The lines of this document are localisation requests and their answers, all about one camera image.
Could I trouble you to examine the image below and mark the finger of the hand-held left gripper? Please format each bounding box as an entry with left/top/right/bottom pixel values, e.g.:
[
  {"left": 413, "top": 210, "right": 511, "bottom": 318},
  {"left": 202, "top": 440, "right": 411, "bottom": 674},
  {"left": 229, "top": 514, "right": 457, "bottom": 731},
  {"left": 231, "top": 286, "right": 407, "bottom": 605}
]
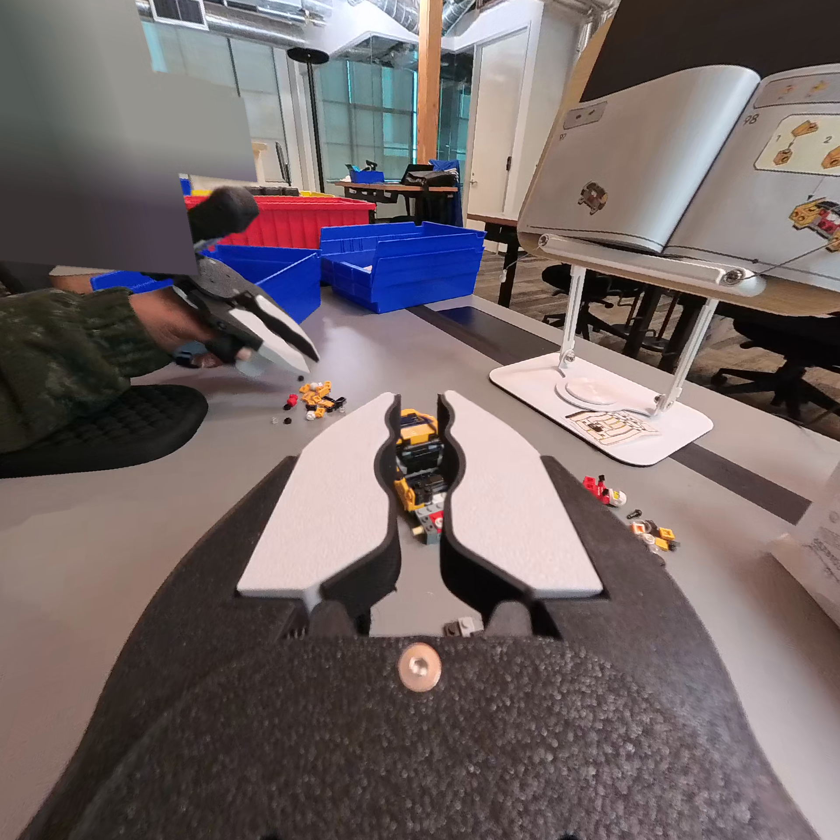
[
  {"left": 252, "top": 293, "right": 321, "bottom": 364},
  {"left": 226, "top": 307, "right": 311, "bottom": 378}
]

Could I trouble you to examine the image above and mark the yellow lego car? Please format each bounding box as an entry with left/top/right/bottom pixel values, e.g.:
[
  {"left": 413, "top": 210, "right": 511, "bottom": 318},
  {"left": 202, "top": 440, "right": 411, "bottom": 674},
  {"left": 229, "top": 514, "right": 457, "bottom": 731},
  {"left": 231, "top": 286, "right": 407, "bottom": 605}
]
[{"left": 394, "top": 408, "right": 455, "bottom": 546}]

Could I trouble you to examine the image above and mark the black office chair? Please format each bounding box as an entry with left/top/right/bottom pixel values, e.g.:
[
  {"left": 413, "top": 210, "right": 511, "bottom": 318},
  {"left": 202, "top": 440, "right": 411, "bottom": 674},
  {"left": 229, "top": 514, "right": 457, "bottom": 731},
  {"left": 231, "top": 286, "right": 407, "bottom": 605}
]
[
  {"left": 712, "top": 305, "right": 840, "bottom": 424},
  {"left": 543, "top": 262, "right": 647, "bottom": 343}
]

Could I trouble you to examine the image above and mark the wooden table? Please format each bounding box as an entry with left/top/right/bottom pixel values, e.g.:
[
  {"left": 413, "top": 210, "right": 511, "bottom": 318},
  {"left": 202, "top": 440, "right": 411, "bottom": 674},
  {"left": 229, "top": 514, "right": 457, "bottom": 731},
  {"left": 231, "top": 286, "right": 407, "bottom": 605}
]
[{"left": 466, "top": 211, "right": 522, "bottom": 309}]

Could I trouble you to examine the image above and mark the black bag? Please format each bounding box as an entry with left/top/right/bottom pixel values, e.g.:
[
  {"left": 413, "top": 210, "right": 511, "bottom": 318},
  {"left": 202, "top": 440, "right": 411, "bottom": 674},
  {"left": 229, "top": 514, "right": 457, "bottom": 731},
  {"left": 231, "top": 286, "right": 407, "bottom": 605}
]
[{"left": 402, "top": 164, "right": 459, "bottom": 190}]

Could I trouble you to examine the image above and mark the wooden pillar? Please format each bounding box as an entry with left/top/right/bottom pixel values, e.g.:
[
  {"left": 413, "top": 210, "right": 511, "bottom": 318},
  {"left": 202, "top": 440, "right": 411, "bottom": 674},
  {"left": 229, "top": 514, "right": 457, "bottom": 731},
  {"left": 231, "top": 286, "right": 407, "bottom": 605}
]
[{"left": 416, "top": 0, "right": 445, "bottom": 173}]

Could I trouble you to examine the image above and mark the printed sticker sheet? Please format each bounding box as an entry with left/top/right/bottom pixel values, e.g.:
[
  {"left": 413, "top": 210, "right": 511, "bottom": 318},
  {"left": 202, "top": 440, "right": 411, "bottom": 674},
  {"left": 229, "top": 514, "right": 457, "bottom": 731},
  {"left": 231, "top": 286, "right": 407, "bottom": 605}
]
[{"left": 566, "top": 408, "right": 660, "bottom": 448}]

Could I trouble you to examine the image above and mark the lego instruction booklet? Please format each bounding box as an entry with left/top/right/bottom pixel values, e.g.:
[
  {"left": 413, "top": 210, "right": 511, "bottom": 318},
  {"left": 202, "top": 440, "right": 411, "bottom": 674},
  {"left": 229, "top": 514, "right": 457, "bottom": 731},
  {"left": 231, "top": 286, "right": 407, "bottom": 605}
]
[{"left": 517, "top": 64, "right": 840, "bottom": 303}]

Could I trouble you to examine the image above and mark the red storage bin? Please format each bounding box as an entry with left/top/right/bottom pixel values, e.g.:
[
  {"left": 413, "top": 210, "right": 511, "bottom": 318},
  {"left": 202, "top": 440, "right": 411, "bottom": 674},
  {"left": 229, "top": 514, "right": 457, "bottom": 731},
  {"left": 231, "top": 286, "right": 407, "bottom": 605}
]
[{"left": 184, "top": 196, "right": 377, "bottom": 250}]

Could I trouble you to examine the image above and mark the white printed paper bag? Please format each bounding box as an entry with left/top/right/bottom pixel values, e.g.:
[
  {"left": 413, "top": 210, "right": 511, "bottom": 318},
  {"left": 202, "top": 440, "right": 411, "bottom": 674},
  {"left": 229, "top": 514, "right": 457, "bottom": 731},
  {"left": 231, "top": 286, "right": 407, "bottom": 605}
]
[{"left": 769, "top": 486, "right": 840, "bottom": 624}]

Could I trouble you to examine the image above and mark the red black lego piece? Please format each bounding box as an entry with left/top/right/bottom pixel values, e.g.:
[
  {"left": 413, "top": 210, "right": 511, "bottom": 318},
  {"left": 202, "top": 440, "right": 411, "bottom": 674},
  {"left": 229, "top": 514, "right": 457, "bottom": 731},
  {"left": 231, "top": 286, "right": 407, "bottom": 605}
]
[{"left": 583, "top": 476, "right": 628, "bottom": 508}]

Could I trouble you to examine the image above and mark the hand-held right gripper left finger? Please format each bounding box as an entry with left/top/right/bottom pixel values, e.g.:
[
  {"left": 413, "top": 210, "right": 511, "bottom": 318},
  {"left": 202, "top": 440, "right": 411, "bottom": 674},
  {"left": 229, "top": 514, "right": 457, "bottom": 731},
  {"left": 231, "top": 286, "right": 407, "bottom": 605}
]
[{"left": 236, "top": 392, "right": 404, "bottom": 636}]

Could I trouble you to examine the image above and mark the white book stand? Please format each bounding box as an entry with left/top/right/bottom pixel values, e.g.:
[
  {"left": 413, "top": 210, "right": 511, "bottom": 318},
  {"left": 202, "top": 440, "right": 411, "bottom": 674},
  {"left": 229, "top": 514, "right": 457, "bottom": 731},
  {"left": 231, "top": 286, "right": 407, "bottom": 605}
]
[{"left": 489, "top": 231, "right": 770, "bottom": 468}]

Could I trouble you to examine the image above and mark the orange black lego piece pile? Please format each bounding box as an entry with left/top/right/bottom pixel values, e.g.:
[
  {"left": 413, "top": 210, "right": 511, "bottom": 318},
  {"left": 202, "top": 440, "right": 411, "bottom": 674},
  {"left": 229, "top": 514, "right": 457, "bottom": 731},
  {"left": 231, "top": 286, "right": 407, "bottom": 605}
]
[{"left": 269, "top": 377, "right": 349, "bottom": 426}]

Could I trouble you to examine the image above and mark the grey black lego piece pile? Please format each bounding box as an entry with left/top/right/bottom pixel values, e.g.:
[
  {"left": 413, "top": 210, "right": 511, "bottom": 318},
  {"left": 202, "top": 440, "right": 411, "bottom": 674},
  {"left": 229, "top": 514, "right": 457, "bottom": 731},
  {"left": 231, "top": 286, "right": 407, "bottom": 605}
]
[{"left": 626, "top": 508, "right": 680, "bottom": 553}]

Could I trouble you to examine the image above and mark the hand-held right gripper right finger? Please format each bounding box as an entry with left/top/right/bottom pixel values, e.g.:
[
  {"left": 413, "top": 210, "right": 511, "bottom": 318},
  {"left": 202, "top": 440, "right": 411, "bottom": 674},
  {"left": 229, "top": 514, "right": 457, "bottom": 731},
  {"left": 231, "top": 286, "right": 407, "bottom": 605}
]
[{"left": 436, "top": 390, "right": 605, "bottom": 636}]

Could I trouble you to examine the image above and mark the black floor lamp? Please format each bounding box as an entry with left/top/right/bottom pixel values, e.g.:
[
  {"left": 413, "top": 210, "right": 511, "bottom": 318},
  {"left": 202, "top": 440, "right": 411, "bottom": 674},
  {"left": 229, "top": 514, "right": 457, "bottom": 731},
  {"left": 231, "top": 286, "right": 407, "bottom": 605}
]
[{"left": 287, "top": 46, "right": 330, "bottom": 194}]

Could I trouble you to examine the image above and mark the brown background table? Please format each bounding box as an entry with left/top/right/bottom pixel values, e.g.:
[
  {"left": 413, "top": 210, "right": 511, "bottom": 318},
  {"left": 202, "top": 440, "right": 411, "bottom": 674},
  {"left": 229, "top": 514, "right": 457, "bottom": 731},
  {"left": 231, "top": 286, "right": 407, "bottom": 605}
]
[{"left": 327, "top": 181, "right": 460, "bottom": 225}]

